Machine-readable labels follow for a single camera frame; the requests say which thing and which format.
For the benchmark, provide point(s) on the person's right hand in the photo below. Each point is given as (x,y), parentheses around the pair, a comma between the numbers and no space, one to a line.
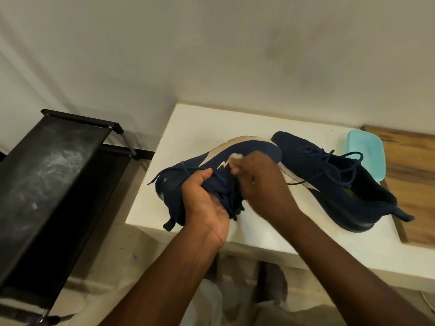
(265,186)

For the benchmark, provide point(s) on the person's left hand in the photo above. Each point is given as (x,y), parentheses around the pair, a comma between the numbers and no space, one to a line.
(204,207)

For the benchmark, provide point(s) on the beige cleaning cloth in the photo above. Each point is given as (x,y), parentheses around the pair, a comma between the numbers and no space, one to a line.
(234,157)

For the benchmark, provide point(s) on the black shoe rack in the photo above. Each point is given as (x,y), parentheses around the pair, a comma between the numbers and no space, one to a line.
(47,186)

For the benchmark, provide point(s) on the person's right forearm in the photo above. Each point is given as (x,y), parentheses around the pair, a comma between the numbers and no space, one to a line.
(350,271)

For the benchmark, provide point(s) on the person's left forearm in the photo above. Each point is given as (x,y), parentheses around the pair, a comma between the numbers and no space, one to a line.
(163,281)

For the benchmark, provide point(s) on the person's left foot grey sock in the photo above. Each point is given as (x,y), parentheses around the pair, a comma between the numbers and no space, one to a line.
(214,268)

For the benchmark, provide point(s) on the person's foot grey sock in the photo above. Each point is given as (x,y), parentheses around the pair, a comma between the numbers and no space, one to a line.
(272,281)
(214,268)

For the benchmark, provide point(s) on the person's right foot grey sock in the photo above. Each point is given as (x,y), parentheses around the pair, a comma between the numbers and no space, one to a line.
(272,281)

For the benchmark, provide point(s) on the white shorts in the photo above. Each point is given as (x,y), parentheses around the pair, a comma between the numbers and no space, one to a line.
(210,308)

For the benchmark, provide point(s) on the light blue plastic container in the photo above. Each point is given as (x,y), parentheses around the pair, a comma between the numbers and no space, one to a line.
(368,152)

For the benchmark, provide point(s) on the brown wooden board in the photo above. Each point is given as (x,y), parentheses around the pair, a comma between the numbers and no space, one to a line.
(411,186)

